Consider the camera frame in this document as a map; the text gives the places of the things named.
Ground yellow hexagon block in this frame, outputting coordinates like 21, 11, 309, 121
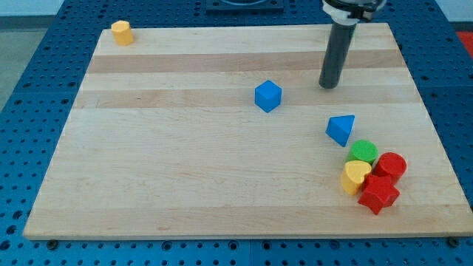
111, 20, 134, 46

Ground red cylinder block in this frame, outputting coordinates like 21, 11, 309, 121
372, 152, 407, 185

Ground blue triangle block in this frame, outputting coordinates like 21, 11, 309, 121
325, 115, 355, 147

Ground red star block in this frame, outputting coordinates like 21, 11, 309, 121
358, 174, 401, 215

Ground wooden board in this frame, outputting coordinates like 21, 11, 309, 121
24, 23, 472, 240

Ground blue cube block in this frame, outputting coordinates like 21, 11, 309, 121
254, 80, 282, 113

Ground yellow heart block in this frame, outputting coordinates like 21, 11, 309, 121
341, 160, 372, 195

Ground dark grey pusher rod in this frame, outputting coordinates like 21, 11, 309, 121
319, 22, 356, 89

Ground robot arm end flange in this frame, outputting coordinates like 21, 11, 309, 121
321, 0, 387, 26

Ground green cylinder block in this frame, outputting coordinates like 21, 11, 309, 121
346, 140, 378, 165

